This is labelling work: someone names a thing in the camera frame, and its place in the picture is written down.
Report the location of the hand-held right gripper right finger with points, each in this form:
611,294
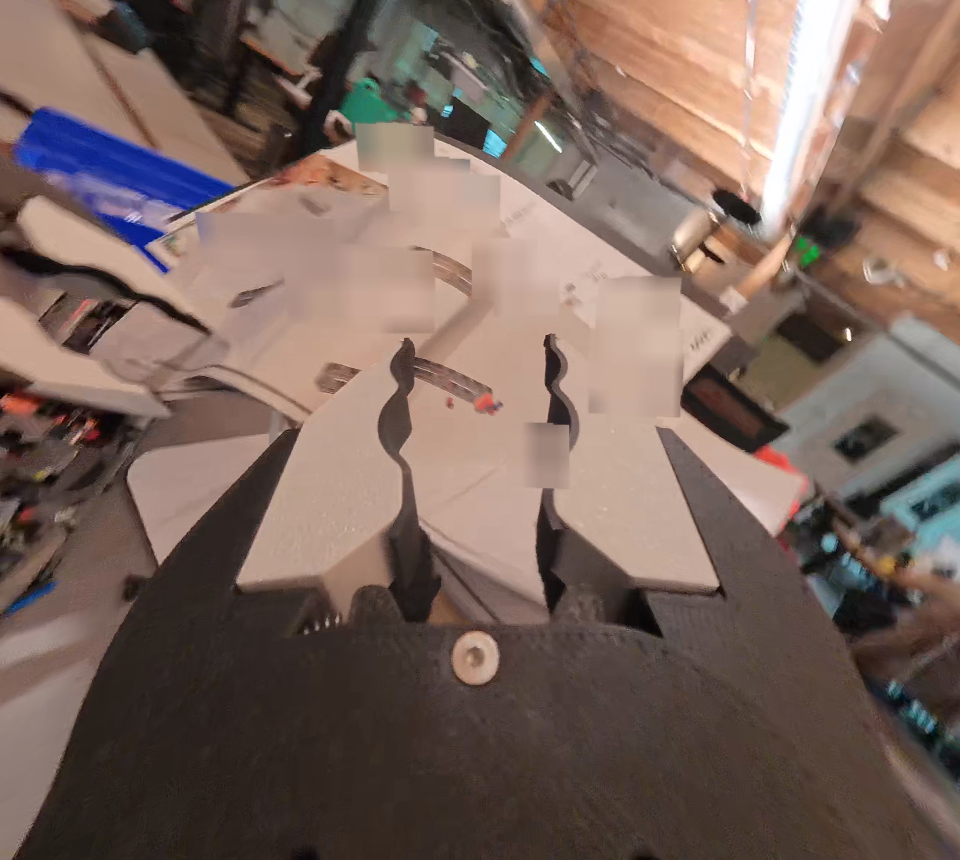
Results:
637,515

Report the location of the blue plastic bin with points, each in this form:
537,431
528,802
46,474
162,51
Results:
90,154

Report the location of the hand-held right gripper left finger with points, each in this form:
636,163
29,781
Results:
330,500

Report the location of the green plastic crate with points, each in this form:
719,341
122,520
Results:
367,102

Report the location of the green lit sign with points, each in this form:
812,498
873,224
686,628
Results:
808,250

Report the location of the orange storage bin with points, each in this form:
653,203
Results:
780,466

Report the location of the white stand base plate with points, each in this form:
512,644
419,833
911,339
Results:
172,492

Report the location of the black round disc on rod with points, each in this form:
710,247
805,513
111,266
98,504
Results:
736,207

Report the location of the lego instruction booklet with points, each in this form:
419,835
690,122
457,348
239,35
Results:
465,470

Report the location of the black metal post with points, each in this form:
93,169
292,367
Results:
375,12

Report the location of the colourful printed leaflet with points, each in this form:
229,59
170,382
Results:
330,178

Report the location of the grey black lego car model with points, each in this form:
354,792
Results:
45,440

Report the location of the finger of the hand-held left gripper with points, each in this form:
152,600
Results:
60,372
90,237

